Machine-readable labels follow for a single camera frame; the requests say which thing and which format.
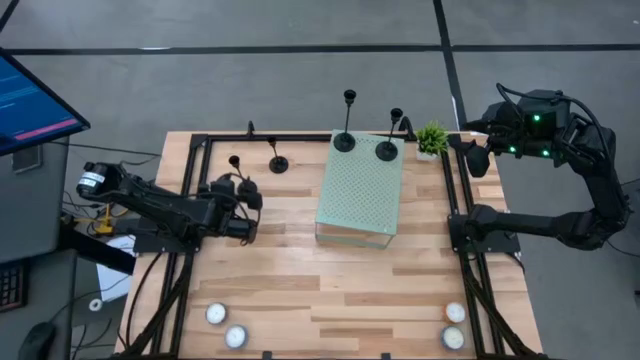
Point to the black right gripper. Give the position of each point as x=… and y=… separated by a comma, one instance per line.
x=505, y=130

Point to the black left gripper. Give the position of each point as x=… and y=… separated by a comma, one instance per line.
x=239, y=227

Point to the short black candlestick holder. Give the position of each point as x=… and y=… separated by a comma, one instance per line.
x=278, y=165
x=234, y=160

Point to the medium black candlestick holder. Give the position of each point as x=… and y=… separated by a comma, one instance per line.
x=386, y=151

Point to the tall black candlestick holder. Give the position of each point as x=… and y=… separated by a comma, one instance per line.
x=344, y=142

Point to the white candle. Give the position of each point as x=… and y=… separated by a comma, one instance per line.
x=452, y=338
x=235, y=336
x=216, y=313
x=454, y=312

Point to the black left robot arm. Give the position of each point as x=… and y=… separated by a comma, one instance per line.
x=150, y=200

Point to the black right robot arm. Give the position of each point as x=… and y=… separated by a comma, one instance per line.
x=550, y=225

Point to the green plant in white pot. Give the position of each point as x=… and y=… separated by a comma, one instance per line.
x=431, y=140

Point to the mint green perforated metal shelf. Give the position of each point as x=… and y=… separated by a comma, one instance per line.
x=360, y=200

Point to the black support beam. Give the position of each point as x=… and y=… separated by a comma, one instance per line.
x=100, y=252

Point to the white paper sheet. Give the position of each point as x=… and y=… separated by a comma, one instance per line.
x=112, y=280

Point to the white tape roll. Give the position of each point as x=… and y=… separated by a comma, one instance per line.
x=91, y=305

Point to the grey desk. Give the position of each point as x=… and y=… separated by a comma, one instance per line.
x=30, y=215

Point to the computer monitor with blue screen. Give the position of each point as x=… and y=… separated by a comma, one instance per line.
x=30, y=105

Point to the black keyboard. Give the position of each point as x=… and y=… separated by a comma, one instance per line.
x=10, y=287

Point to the black computer mouse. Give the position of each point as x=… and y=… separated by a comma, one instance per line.
x=37, y=342

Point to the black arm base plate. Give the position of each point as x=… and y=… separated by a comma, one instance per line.
x=500, y=245
x=150, y=245

